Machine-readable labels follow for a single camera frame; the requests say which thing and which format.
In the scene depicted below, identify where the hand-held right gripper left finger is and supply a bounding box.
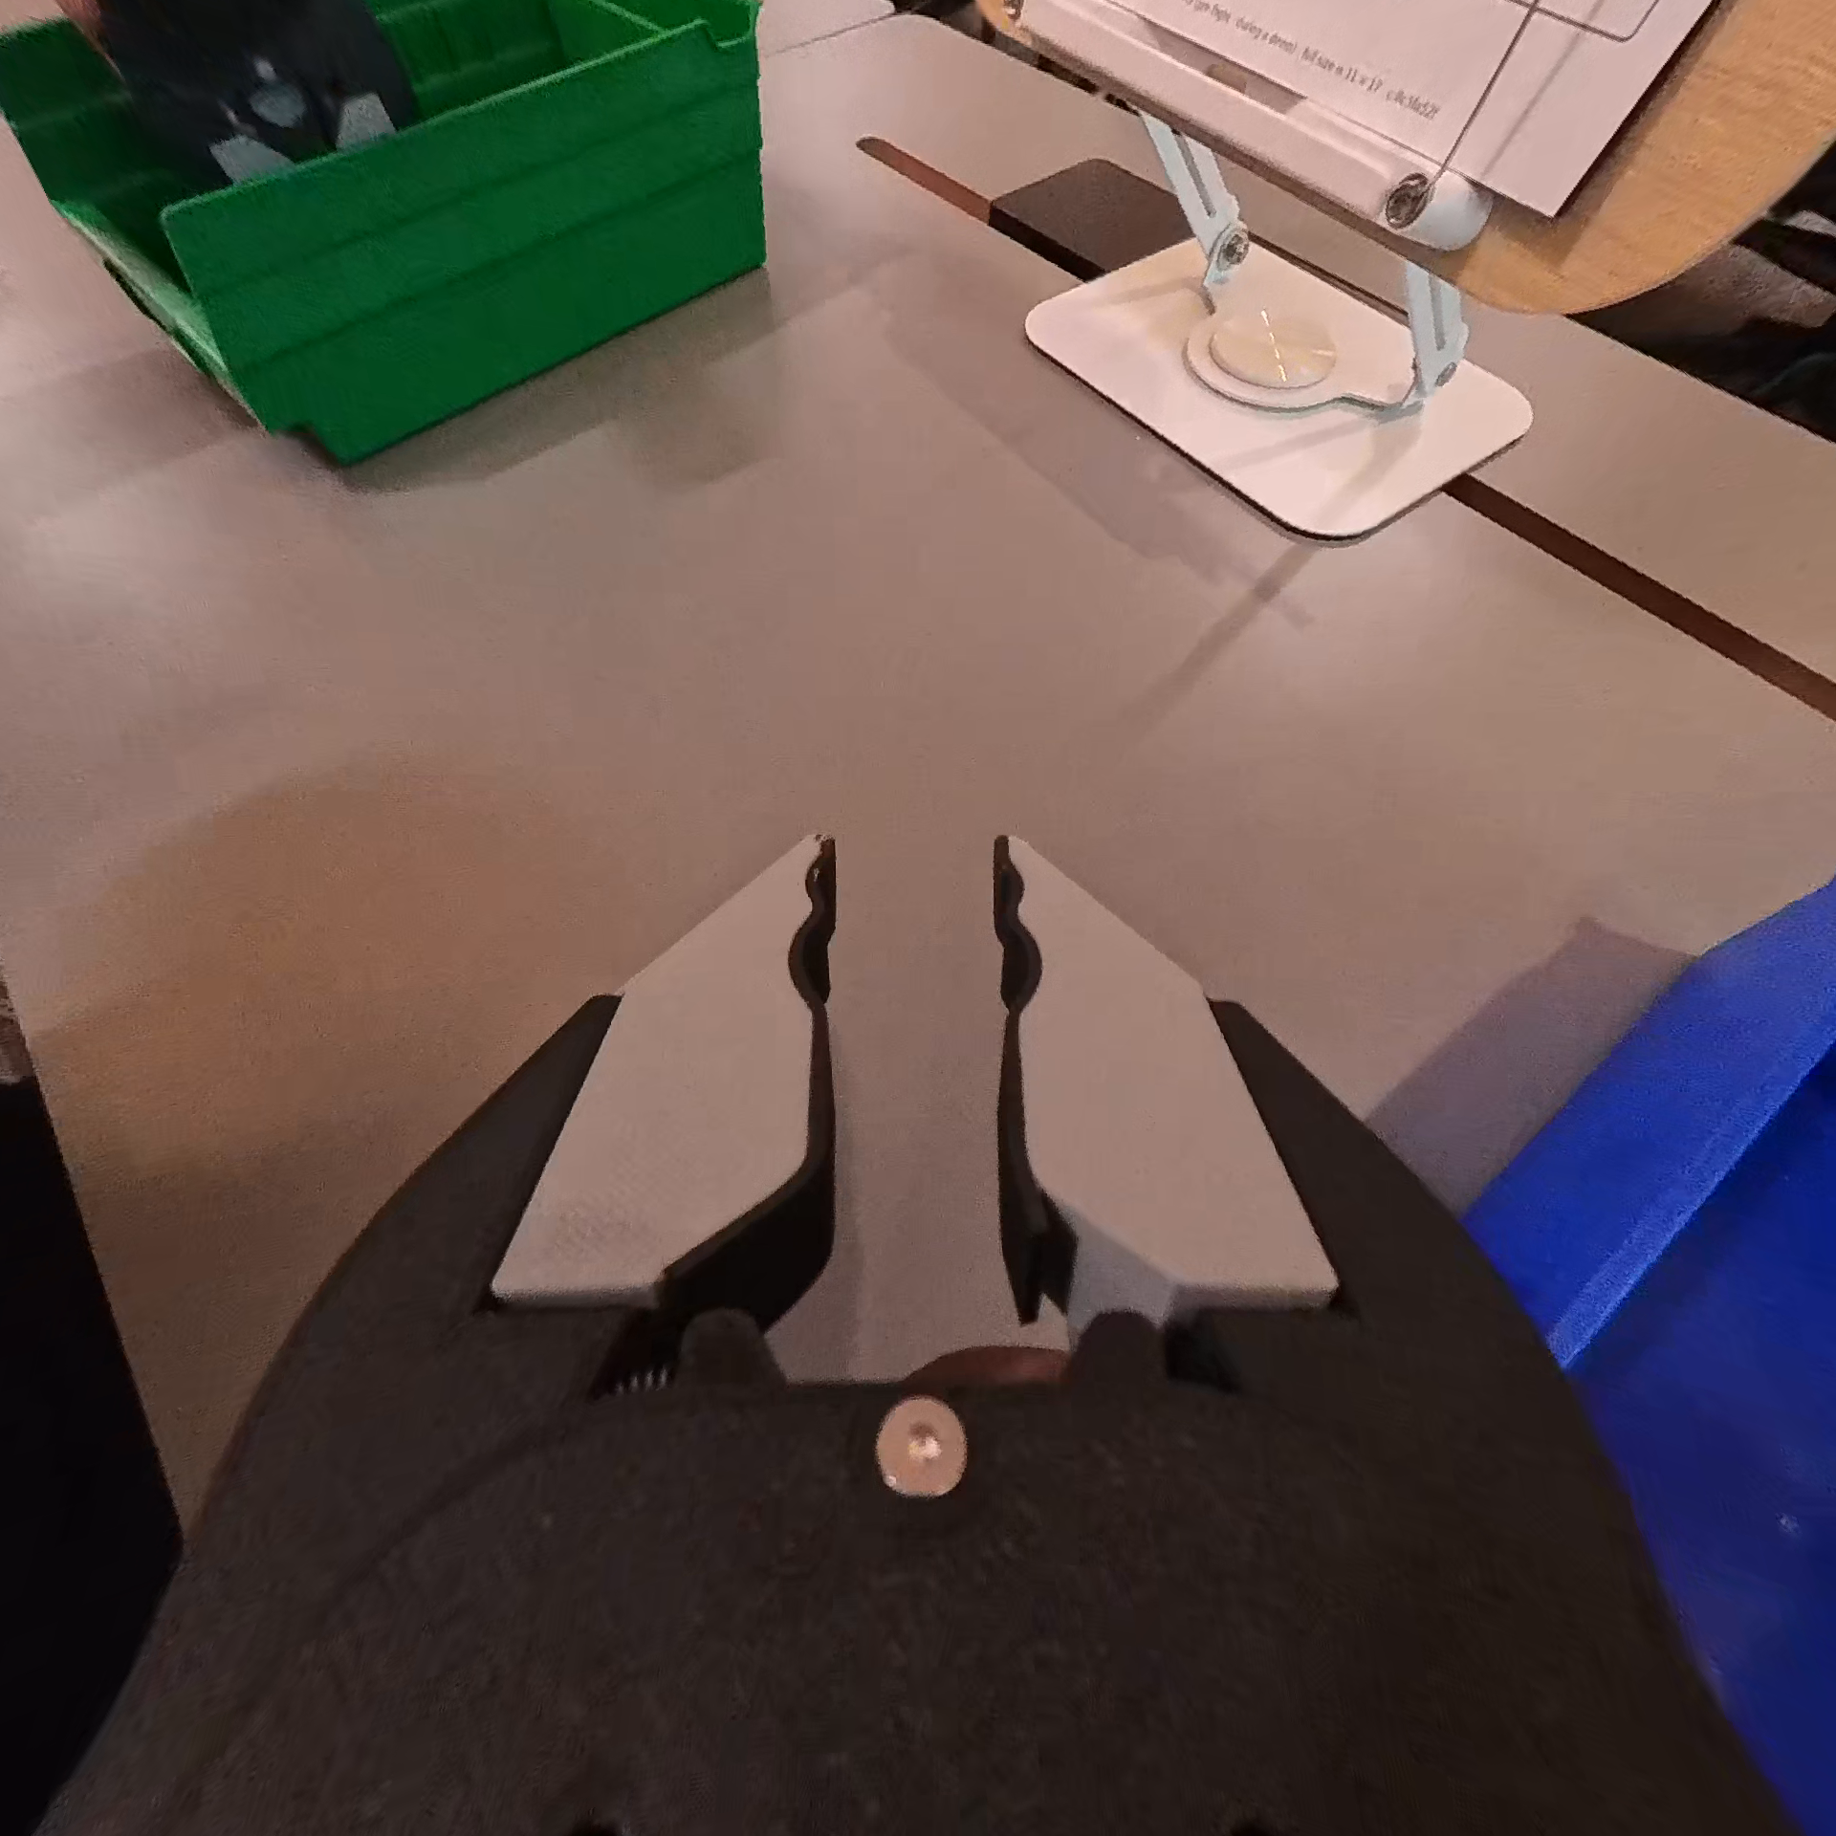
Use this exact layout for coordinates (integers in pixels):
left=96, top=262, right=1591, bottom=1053
left=490, top=835, right=837, bottom=1336

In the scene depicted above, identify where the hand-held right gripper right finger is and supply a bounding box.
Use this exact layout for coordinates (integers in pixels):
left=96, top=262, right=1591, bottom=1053
left=993, top=835, right=1339, bottom=1328

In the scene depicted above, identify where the green plastic bin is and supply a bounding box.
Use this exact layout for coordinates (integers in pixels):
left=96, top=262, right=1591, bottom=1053
left=0, top=0, right=765, bottom=468

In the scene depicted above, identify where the blue plastic bin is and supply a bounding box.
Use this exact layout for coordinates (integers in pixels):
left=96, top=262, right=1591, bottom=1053
left=1461, top=878, right=1836, bottom=1836

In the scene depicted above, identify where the white document stand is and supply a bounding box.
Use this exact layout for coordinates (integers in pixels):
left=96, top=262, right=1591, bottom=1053
left=1001, top=0, right=1534, bottom=543

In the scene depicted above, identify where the instruction sign on stand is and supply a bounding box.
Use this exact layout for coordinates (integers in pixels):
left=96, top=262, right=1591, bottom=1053
left=976, top=0, right=1836, bottom=317

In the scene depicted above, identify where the black table cable cover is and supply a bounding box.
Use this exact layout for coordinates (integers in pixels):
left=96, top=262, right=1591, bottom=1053
left=990, top=159, right=1196, bottom=284

